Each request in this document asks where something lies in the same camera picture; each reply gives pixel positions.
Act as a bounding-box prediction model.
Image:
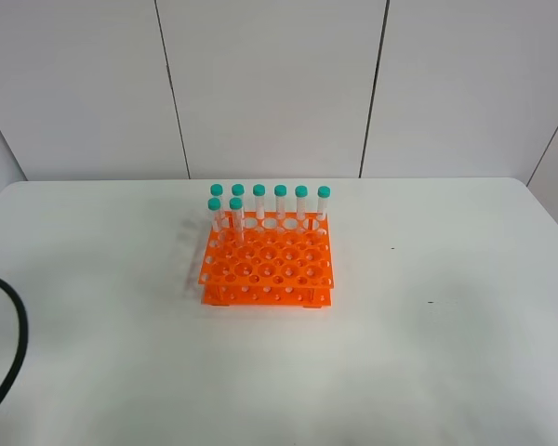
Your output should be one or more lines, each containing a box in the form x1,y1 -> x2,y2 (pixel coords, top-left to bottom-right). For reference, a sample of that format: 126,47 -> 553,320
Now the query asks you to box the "test tube with teal cap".
230,197 -> 244,244

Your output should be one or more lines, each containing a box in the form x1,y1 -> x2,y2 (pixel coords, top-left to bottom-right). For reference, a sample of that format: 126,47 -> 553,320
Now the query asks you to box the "orange test tube rack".
198,211 -> 335,308

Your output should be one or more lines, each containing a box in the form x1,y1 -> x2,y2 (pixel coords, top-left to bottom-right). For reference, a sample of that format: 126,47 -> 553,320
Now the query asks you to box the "second row tube teal cap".
207,197 -> 224,248

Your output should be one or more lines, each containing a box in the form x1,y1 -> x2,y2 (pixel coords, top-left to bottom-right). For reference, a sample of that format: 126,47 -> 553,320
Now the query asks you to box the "black cable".
0,271 -> 29,425

